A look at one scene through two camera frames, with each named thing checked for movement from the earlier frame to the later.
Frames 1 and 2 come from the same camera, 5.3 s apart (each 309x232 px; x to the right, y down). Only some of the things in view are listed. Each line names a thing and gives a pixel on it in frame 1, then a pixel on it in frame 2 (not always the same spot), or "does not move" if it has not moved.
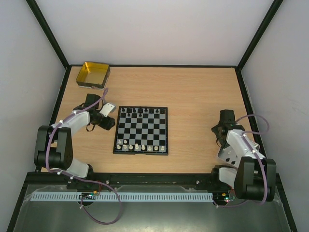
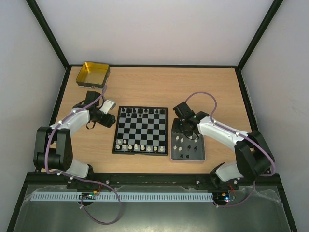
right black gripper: [217, 130] -> [189, 129]
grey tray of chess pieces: [227, 155] -> [183, 148]
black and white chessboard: [141, 130] does not move
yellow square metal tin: [93, 75] does not move
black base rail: [151, 179] does not move
